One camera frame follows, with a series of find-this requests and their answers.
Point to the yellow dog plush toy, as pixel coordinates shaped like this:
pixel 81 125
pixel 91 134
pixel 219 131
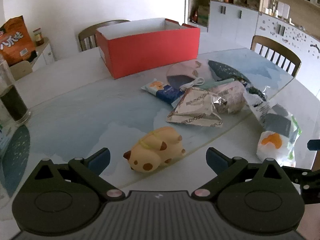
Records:
pixel 157 148

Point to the white orange grey snack bag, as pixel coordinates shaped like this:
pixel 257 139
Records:
pixel 281 131

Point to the silver triangular snack bag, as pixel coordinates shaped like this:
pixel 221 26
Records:
pixel 197 107

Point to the beige desktop organizer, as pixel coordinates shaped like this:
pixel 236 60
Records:
pixel 20 70

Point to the mint green flat tool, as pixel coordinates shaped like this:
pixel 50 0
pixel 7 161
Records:
pixel 211 83

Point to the red cardboard box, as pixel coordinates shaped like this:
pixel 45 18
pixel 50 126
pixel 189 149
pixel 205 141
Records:
pixel 136 46

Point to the wooden chair at right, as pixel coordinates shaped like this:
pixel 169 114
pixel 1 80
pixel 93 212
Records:
pixel 277 53

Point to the white side cabinet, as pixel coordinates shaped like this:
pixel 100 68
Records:
pixel 45 56

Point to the blue white snack packet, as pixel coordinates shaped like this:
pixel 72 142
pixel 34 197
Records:
pixel 163 91

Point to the white wall cabinet unit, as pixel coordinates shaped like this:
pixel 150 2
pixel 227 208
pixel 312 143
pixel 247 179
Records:
pixel 292 23

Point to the pink printed snack bag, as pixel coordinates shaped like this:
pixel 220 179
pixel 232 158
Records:
pixel 232 95

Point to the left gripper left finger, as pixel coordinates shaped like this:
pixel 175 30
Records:
pixel 87 172

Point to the red lidded sauce jar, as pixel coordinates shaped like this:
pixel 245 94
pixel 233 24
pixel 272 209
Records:
pixel 39 40

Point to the wooden chair behind box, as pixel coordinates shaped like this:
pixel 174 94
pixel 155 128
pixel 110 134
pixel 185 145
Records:
pixel 87 37

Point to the orange chip bag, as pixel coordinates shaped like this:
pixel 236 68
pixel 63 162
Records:
pixel 16 43

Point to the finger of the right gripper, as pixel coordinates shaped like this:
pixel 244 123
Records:
pixel 313 145

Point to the glass jar dark liquid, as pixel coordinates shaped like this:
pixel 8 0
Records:
pixel 10 97

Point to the clear labelled snack bag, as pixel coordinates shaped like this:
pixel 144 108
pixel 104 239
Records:
pixel 257 103

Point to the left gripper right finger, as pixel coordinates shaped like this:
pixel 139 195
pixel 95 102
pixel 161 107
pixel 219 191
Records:
pixel 227 173

